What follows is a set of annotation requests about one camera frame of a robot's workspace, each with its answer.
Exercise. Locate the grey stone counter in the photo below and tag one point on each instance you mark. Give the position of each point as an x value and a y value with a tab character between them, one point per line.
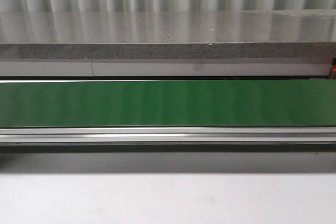
139	45

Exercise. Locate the green conveyor belt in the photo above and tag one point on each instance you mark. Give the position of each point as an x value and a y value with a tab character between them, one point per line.
83	116

